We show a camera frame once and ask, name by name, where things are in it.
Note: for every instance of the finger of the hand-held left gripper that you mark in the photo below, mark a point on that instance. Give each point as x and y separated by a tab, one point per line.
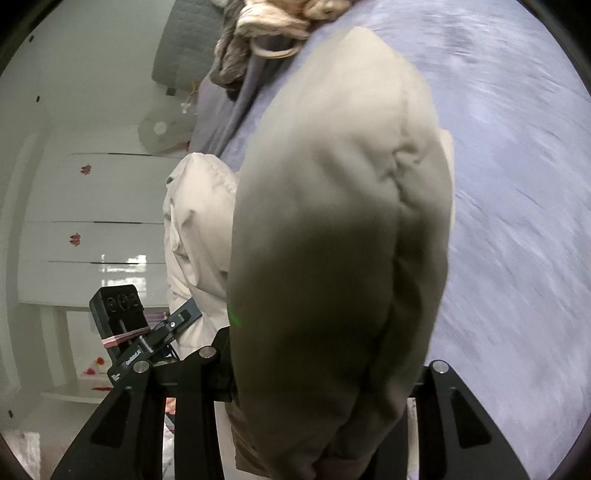
178	321

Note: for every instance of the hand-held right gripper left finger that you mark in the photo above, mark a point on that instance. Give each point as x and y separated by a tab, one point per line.
198	392

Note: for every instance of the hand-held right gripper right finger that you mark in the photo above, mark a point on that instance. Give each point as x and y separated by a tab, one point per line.
443	406

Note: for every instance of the beige puffer jacket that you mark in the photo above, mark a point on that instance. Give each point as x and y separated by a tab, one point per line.
332	207

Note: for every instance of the white round fan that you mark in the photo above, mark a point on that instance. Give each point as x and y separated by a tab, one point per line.
159	128

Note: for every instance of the grey-brown fuzzy garment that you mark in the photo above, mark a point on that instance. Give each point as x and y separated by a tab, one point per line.
231	64

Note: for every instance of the grey quilted headboard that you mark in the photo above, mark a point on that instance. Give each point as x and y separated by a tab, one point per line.
184	46

